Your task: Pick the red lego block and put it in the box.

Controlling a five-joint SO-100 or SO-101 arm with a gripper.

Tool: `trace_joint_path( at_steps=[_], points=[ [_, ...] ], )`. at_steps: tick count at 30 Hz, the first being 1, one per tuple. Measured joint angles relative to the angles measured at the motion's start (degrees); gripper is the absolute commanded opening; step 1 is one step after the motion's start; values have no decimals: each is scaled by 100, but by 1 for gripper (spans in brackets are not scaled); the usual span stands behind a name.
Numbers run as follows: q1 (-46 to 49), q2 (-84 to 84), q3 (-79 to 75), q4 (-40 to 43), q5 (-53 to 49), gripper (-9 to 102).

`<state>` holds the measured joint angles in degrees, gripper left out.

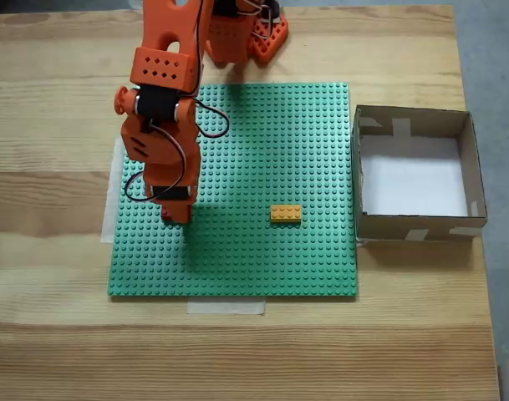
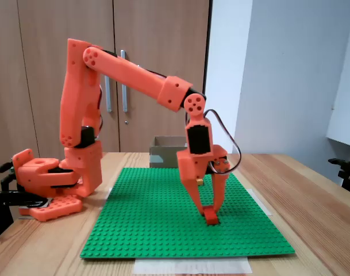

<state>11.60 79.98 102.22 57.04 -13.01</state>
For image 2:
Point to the masking tape strip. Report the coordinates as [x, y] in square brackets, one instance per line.
[261, 202]
[105, 198]
[192, 266]

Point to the green lego baseplate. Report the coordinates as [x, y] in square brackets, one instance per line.
[149, 230]

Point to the yellow lego block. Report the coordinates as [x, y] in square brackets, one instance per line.
[200, 182]

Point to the cardboard box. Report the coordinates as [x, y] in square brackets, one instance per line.
[163, 155]

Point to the wooden cabinet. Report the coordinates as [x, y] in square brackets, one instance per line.
[163, 34]

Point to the red lego block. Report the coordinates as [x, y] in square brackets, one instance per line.
[211, 218]

